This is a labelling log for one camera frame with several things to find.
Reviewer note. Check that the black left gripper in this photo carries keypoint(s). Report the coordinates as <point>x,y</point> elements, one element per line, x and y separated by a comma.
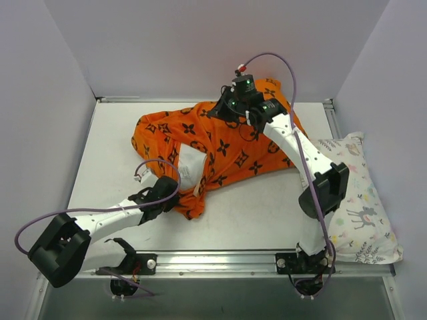
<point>170,195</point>

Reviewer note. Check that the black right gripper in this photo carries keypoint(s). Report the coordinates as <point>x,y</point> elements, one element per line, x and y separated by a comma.
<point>222,108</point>

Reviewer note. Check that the orange patterned plush pillowcase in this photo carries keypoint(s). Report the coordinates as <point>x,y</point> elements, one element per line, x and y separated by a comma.
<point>231,152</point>

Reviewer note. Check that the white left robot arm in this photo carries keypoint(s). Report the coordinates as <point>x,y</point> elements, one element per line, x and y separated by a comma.
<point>70,245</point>

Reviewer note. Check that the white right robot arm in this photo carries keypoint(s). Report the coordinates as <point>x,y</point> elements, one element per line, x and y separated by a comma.
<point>327,181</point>

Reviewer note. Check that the white floral deer pillow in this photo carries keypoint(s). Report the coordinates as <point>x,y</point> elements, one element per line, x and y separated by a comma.
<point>360,229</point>

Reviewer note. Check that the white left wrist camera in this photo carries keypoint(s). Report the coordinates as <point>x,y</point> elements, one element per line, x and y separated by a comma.
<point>146,178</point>

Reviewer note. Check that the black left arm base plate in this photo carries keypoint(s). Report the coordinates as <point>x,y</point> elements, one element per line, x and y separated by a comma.
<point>133,264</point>

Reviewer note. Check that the aluminium back frame rail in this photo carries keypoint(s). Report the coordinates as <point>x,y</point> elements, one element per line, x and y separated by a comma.
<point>154,100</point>

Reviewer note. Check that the aluminium frame rail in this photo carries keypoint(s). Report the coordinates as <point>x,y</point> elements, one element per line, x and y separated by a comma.
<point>154,100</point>
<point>330,112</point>
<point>213,263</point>

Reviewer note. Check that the aluminium front frame rail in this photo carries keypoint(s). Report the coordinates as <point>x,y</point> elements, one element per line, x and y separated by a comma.
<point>213,263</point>

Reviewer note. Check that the aluminium right frame rail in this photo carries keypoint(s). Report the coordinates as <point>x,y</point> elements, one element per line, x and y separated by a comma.
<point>330,112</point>

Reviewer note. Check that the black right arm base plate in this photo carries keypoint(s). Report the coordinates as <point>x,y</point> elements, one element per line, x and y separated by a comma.
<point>299,263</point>

